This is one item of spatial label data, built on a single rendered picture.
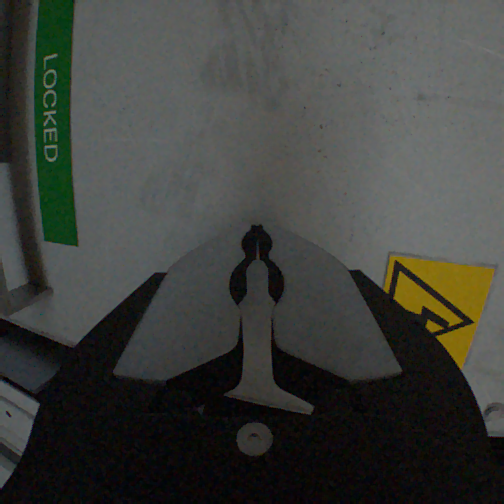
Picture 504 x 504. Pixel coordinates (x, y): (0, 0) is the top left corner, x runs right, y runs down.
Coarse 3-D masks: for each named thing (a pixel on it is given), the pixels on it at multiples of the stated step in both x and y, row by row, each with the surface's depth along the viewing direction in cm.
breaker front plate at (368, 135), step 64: (128, 0) 13; (192, 0) 12; (256, 0) 11; (320, 0) 11; (384, 0) 10; (448, 0) 9; (0, 64) 15; (128, 64) 14; (192, 64) 13; (256, 64) 12; (320, 64) 11; (384, 64) 11; (448, 64) 10; (0, 128) 16; (128, 128) 15; (192, 128) 14; (256, 128) 13; (320, 128) 12; (384, 128) 11; (448, 128) 11; (0, 192) 19; (128, 192) 16; (192, 192) 15; (256, 192) 14; (320, 192) 13; (384, 192) 12; (448, 192) 11; (64, 256) 18; (128, 256) 17; (256, 256) 15; (384, 256) 13; (448, 256) 12; (64, 320) 20; (256, 320) 16; (256, 384) 17
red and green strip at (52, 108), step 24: (48, 0) 14; (72, 0) 13; (48, 24) 14; (72, 24) 14; (48, 48) 15; (48, 72) 15; (48, 96) 15; (48, 120) 16; (48, 144) 16; (48, 168) 17; (48, 192) 17; (72, 192) 17; (48, 216) 18; (72, 216) 17; (48, 240) 18; (72, 240) 18
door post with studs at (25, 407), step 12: (0, 384) 20; (12, 384) 24; (0, 396) 21; (12, 396) 20; (24, 396) 19; (36, 396) 24; (0, 408) 21; (12, 408) 20; (24, 408) 20; (36, 408) 19; (0, 420) 22; (12, 420) 21; (24, 420) 20; (24, 432) 21
